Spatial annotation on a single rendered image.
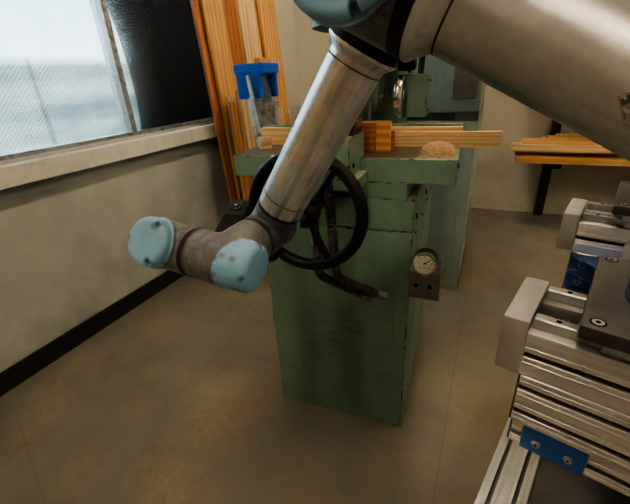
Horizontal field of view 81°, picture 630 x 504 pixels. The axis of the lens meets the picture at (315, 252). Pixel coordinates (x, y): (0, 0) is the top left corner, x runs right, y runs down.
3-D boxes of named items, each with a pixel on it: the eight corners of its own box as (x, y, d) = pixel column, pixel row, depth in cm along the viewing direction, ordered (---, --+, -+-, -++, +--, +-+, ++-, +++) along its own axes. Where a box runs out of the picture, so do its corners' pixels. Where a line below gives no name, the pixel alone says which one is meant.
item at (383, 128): (317, 150, 105) (316, 122, 101) (319, 149, 106) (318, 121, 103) (389, 151, 98) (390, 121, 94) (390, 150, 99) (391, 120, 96)
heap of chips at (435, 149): (416, 157, 89) (417, 145, 88) (422, 148, 100) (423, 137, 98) (454, 158, 86) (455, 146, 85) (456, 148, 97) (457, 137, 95)
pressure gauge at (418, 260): (410, 279, 94) (412, 250, 91) (412, 273, 97) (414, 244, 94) (436, 283, 92) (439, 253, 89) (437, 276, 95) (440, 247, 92)
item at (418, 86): (395, 117, 115) (396, 75, 110) (399, 115, 121) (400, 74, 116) (426, 117, 112) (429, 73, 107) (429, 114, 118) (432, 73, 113)
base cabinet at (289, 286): (280, 396, 141) (259, 220, 111) (330, 312, 189) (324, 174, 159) (400, 428, 125) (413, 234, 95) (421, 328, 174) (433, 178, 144)
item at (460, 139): (299, 145, 113) (298, 132, 112) (301, 144, 115) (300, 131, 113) (499, 148, 94) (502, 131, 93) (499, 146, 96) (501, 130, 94)
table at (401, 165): (215, 184, 100) (211, 162, 97) (268, 160, 125) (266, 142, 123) (455, 197, 79) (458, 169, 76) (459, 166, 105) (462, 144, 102)
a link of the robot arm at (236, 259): (282, 226, 56) (222, 212, 60) (239, 257, 47) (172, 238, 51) (281, 270, 60) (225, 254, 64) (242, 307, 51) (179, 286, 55)
